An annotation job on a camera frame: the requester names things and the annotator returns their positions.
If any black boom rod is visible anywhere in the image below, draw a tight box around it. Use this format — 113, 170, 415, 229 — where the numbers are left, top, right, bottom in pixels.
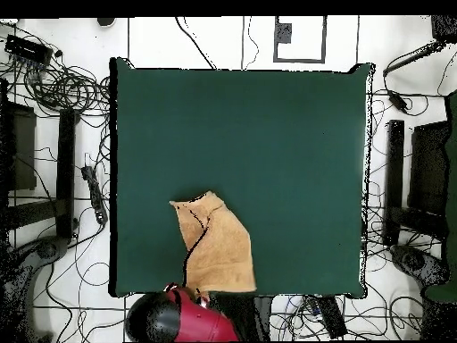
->
382, 40, 445, 77

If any black cable tangle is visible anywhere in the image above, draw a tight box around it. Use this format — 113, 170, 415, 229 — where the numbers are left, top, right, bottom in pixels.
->
0, 60, 111, 119

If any dark green table cloth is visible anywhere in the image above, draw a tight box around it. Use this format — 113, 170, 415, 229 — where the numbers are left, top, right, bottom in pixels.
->
108, 56, 375, 300

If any black stand bar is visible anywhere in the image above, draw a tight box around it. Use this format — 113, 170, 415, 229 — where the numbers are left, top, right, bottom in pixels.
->
382, 120, 406, 247
55, 108, 77, 239

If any long black cable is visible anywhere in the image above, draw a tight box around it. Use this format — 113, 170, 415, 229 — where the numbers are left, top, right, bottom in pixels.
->
174, 16, 218, 71

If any black power adapter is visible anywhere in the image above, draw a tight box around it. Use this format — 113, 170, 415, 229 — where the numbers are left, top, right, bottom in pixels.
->
387, 89, 409, 113

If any yellow-orange terry towel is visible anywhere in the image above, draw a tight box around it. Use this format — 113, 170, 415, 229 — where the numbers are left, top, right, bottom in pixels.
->
169, 189, 258, 298

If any black speckled box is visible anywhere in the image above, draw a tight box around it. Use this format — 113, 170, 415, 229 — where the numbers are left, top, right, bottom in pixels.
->
430, 14, 457, 43

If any black network switch box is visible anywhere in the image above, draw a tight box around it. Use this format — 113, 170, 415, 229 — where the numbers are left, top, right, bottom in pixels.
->
4, 34, 54, 66

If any long black box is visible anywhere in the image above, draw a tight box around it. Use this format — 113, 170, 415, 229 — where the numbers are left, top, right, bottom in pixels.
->
315, 295, 348, 339

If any black power strip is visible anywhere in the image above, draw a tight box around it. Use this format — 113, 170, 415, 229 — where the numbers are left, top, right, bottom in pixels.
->
80, 164, 109, 226

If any grey square floor frame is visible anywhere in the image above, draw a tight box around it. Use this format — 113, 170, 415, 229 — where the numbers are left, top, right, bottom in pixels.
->
272, 15, 328, 64

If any black flat panel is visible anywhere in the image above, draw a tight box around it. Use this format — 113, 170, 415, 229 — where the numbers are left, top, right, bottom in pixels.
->
407, 120, 452, 216
0, 101, 37, 192

